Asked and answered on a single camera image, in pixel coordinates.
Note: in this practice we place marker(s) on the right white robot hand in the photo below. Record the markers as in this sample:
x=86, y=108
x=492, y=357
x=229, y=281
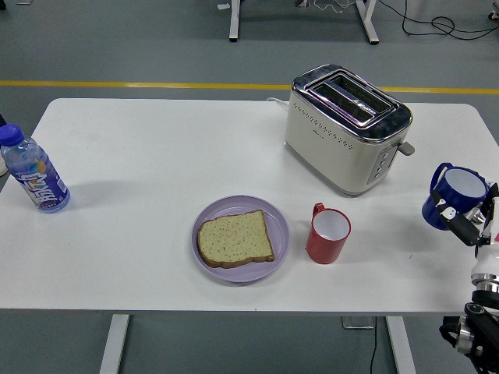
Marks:
x=460, y=228

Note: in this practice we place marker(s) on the blue enamel cup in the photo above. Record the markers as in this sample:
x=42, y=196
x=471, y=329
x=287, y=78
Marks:
x=464, y=183

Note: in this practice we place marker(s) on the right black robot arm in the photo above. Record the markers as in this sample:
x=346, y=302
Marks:
x=483, y=311

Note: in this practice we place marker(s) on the red enamel cup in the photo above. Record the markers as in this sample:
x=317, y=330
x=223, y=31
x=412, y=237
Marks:
x=323, y=249

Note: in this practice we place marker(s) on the white background desk leg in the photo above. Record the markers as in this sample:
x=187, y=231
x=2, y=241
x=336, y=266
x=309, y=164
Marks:
x=368, y=23
x=234, y=23

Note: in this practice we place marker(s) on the brown bread slice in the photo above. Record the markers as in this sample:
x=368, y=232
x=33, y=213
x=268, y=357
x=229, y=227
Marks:
x=234, y=239

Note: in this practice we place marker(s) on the white table leg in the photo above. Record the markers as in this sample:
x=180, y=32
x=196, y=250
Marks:
x=115, y=343
x=401, y=346

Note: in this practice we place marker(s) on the grey floor socket plate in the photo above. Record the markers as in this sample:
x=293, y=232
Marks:
x=356, y=323

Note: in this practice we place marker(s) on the cream chrome toaster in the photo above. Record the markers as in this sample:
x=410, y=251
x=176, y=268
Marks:
x=331, y=156

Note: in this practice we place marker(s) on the black chair caster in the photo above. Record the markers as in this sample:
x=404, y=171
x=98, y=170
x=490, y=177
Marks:
x=494, y=15

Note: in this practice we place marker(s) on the purple round plate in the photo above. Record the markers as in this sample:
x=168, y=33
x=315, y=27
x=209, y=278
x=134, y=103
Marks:
x=234, y=274

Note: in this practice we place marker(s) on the dark floor adapter box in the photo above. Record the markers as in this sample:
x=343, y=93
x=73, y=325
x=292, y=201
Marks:
x=301, y=3

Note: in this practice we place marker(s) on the white paper scrap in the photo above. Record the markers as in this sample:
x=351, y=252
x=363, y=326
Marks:
x=223, y=6

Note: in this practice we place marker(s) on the yellow floor tape line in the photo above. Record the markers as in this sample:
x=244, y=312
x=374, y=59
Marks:
x=156, y=84

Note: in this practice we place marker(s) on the blue-capped water bottle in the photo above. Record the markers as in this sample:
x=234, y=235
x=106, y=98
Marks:
x=35, y=175

